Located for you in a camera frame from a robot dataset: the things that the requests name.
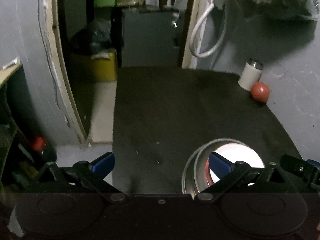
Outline wooden side counter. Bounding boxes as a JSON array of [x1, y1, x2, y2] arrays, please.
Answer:
[[0, 57, 22, 87]]

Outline steel plate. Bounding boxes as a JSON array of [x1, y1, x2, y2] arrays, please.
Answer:
[[182, 138, 264, 196]]

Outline white looped cable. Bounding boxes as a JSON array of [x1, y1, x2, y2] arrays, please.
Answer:
[[189, 2, 228, 59]]

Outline shiny steel bowl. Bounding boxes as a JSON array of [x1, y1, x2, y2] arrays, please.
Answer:
[[181, 144, 213, 198]]

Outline white bowl red rim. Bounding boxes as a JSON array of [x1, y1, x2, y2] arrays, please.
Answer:
[[208, 142, 265, 185]]

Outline yellow container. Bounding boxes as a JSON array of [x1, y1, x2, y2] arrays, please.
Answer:
[[90, 50, 117, 82]]

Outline white steel-lid canister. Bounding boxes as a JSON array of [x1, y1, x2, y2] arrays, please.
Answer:
[[238, 58, 263, 91]]

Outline thin wall wire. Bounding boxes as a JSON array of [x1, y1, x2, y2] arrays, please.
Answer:
[[36, 0, 71, 128]]

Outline red tomato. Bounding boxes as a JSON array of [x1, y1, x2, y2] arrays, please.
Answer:
[[250, 82, 270, 103]]

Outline dark grey cabinet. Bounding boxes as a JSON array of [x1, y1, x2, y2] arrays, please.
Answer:
[[122, 9, 184, 67]]

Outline cream door frame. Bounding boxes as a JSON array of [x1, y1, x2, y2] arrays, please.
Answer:
[[43, 0, 87, 144]]

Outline red-lid jar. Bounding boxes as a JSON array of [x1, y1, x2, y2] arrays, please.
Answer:
[[32, 137, 47, 152]]

